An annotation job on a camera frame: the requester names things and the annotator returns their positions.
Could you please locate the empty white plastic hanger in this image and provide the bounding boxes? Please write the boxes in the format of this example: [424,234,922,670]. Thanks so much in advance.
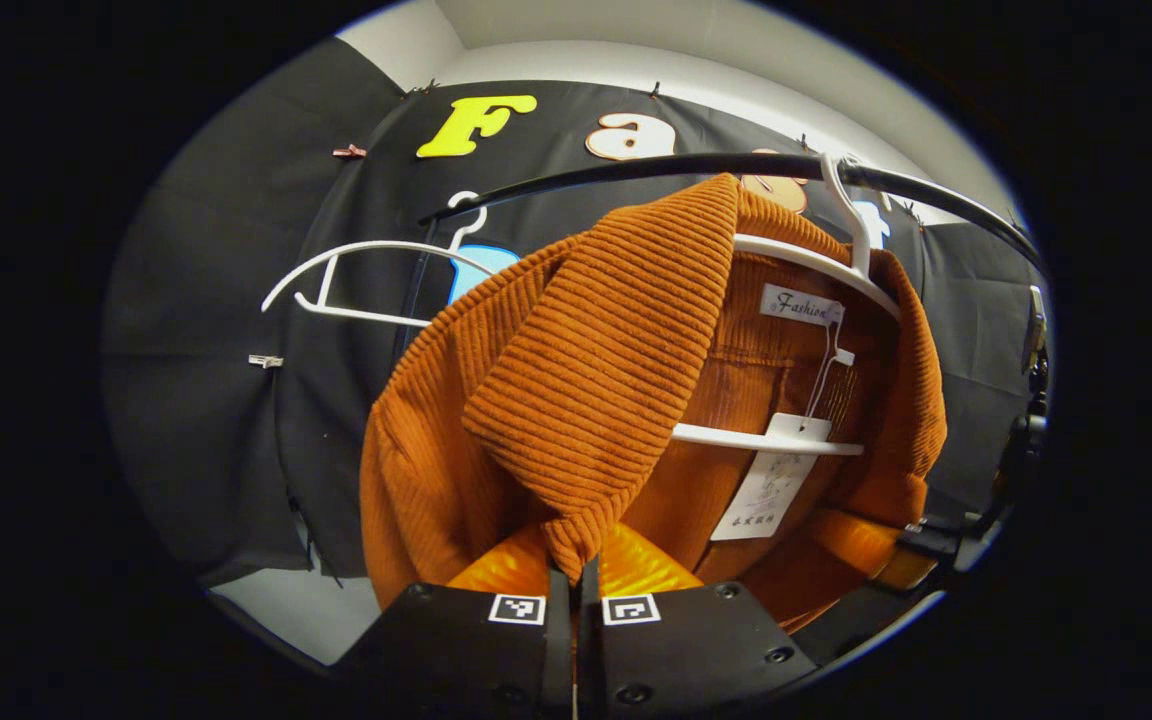
[261,192,502,329]

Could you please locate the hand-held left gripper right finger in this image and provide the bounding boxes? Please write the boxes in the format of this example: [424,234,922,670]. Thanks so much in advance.
[574,520,825,719]

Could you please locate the orange corduroy jacket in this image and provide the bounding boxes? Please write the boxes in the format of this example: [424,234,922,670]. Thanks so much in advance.
[359,172,949,636]

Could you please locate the black clothes rack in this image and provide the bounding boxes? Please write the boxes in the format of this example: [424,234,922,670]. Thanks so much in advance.
[398,152,1049,361]

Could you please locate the white hanger with crossbar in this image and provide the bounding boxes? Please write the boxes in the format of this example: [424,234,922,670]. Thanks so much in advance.
[671,152,905,457]

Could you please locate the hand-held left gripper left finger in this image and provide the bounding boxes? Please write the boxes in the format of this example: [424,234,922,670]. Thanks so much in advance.
[331,522,577,720]

